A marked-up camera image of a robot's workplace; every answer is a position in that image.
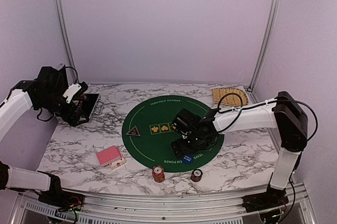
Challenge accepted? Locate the aluminium frame post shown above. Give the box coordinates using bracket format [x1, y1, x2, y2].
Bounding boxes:
[247, 0, 280, 92]
[54, 0, 76, 69]

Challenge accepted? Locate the blue small blind button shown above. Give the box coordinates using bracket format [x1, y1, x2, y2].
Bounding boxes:
[182, 155, 194, 164]

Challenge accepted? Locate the playing card box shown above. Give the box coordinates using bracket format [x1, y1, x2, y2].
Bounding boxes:
[109, 157, 126, 169]

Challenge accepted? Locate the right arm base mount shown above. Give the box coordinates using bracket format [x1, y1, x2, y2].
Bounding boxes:
[242, 185, 289, 212]

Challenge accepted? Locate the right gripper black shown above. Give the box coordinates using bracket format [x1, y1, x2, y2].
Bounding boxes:
[172, 131, 209, 159]

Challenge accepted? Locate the red playing card deck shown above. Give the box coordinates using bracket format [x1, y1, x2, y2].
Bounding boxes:
[96, 146, 122, 166]

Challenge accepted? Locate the orange poker chip stack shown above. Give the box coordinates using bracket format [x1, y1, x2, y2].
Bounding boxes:
[152, 166, 165, 182]

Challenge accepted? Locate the woven bamboo tray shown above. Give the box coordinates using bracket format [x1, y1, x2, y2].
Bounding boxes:
[212, 87, 249, 107]

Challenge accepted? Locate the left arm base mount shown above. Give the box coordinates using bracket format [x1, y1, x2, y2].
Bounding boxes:
[38, 172, 84, 209]

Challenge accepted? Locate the round green poker mat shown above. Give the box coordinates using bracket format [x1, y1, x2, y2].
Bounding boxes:
[122, 95, 224, 173]

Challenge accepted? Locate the aluminium poker case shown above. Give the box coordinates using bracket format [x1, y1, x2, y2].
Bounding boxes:
[72, 94, 105, 122]

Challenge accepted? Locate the left aluminium frame post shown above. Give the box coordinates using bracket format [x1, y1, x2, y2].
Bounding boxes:
[54, 0, 76, 69]

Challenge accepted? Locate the aluminium front rail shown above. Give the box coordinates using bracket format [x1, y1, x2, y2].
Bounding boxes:
[10, 181, 316, 224]

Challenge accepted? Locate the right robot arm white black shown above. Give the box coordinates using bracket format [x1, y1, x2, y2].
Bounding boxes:
[171, 91, 310, 207]

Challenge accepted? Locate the right aluminium frame post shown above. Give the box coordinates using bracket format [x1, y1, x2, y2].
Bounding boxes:
[247, 0, 280, 92]

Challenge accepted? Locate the triangular all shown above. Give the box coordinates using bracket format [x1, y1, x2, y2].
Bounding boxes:
[126, 126, 141, 137]

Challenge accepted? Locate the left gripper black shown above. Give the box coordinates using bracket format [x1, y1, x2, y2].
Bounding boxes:
[36, 91, 89, 127]

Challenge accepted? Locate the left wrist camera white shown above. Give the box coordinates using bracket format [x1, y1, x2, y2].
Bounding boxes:
[63, 84, 82, 104]

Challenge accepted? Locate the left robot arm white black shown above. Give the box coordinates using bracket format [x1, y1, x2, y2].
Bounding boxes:
[1, 64, 89, 206]

